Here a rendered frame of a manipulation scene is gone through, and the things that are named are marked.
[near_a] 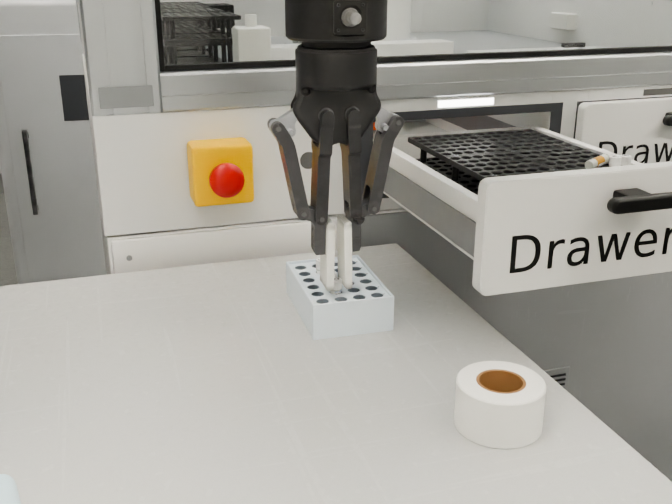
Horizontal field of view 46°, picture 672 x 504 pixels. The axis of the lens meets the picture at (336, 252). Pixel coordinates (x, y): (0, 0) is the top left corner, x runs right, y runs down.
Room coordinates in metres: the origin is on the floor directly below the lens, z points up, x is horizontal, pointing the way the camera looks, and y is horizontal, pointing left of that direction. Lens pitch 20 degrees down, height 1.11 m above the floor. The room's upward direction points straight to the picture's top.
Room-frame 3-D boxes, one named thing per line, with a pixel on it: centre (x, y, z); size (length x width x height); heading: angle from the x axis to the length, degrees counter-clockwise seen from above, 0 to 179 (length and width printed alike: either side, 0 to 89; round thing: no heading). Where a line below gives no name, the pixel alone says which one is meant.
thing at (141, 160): (1.51, -0.07, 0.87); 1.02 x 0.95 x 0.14; 108
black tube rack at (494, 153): (0.92, -0.21, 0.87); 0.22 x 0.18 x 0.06; 18
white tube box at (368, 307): (0.78, 0.00, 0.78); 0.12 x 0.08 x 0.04; 16
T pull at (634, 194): (0.71, -0.28, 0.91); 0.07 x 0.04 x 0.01; 108
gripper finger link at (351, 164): (0.75, -0.01, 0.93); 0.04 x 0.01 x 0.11; 15
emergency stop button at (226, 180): (0.89, 0.13, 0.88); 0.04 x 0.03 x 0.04; 108
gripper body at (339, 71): (0.75, 0.00, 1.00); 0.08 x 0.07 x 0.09; 105
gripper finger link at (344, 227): (0.75, -0.01, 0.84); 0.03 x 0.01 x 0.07; 15
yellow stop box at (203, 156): (0.92, 0.14, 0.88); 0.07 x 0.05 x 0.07; 108
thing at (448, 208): (0.93, -0.21, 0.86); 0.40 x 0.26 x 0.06; 18
